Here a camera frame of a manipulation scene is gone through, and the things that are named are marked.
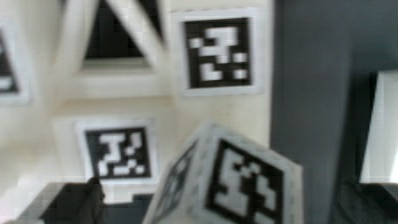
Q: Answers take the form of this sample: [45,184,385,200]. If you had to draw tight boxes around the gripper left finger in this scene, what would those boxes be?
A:
[40,177,106,224]

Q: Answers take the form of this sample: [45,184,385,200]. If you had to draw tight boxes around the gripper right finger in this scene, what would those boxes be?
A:
[337,180,398,224]

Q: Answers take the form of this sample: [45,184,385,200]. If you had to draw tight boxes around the white tagged cube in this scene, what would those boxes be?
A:
[145,121,305,224]

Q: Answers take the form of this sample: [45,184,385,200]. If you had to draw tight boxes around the white chair back frame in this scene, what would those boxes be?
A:
[0,0,276,149]

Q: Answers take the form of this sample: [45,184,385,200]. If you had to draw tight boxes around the white chair seat part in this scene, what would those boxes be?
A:
[0,97,175,207]

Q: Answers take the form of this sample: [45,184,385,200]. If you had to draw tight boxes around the white U-shaped fence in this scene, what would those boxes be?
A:
[362,70,398,184]

